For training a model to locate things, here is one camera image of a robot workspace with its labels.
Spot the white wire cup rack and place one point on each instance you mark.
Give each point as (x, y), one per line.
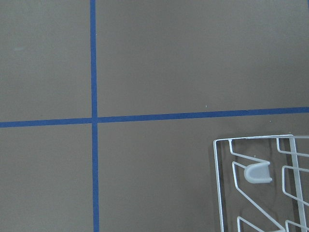
(263, 183)

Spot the brown paper table cover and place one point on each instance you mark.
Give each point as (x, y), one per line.
(109, 108)

